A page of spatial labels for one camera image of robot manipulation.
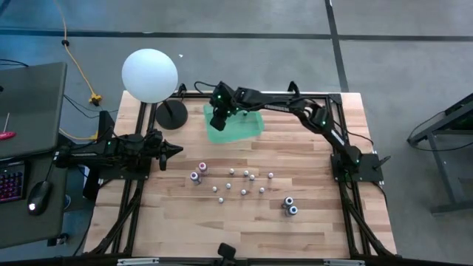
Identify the dark grey desk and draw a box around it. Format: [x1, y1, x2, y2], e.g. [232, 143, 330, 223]
[0, 147, 71, 249]

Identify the teal translucent plastic bin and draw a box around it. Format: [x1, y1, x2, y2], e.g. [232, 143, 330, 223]
[203, 103, 266, 144]

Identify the white globe table lamp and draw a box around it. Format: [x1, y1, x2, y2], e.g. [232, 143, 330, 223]
[120, 47, 189, 131]

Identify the yellow power cable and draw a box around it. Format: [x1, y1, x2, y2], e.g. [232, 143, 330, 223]
[53, 0, 103, 141]

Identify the backlit black keyboard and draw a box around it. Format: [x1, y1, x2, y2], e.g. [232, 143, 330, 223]
[0, 161, 27, 205]

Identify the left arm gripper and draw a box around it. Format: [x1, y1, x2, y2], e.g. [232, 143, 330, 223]
[146, 129, 185, 171]

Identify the silver metal bracket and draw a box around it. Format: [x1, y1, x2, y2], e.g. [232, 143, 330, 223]
[323, 259, 366, 266]
[116, 257, 160, 266]

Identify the red-handled screwdriver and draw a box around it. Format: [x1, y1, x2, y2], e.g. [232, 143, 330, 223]
[0, 112, 18, 141]

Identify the black controller box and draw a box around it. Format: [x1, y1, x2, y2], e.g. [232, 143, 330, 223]
[98, 109, 116, 141]

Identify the black computer mouse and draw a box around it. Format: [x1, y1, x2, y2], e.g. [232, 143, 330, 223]
[27, 180, 52, 217]

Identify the dark grey laptop lid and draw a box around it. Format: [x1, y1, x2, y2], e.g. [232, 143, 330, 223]
[0, 61, 68, 160]

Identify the black metal stand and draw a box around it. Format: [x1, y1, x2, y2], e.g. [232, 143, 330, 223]
[406, 92, 473, 216]

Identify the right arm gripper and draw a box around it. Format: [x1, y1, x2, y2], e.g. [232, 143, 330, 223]
[209, 81, 241, 132]

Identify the black boxy device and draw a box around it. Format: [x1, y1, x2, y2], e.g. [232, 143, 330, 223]
[217, 242, 237, 266]

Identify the black aluminium table frame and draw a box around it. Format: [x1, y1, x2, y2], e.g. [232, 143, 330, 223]
[83, 90, 398, 262]

